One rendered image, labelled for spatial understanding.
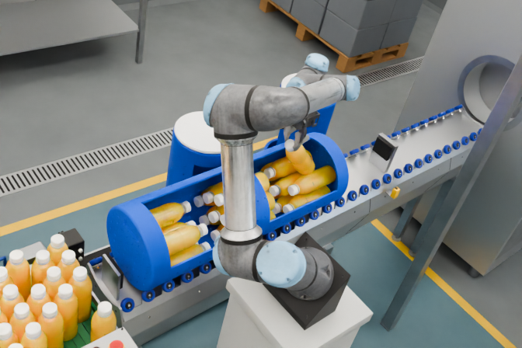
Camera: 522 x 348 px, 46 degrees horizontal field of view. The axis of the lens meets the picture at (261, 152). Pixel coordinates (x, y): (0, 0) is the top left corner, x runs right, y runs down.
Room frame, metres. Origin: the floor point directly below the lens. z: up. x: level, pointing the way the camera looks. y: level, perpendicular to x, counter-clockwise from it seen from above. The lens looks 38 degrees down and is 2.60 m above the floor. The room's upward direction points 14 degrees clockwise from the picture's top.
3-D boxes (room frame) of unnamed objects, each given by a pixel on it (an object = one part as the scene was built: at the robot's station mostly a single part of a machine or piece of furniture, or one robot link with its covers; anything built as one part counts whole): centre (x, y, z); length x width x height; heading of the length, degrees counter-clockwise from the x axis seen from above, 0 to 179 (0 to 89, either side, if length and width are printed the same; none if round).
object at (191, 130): (2.05, 0.24, 1.03); 0.28 x 0.28 x 0.01
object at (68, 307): (1.07, 0.45, 1.00); 0.07 x 0.07 x 0.19
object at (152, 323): (2.03, -0.34, 0.79); 2.17 x 0.29 x 0.34; 138
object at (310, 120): (1.77, -0.11, 1.44); 0.09 x 0.08 x 0.12; 138
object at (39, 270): (1.17, 0.56, 1.00); 0.07 x 0.07 x 0.19
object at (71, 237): (1.35, 0.54, 0.95); 0.10 x 0.07 x 0.10; 48
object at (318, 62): (1.75, -0.10, 1.60); 0.09 x 0.08 x 0.11; 161
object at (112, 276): (1.25, 0.36, 0.99); 0.10 x 0.02 x 0.12; 48
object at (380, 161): (2.24, -0.52, 1.00); 0.10 x 0.04 x 0.15; 48
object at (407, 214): (2.81, -0.94, 0.31); 0.06 x 0.06 x 0.63; 48
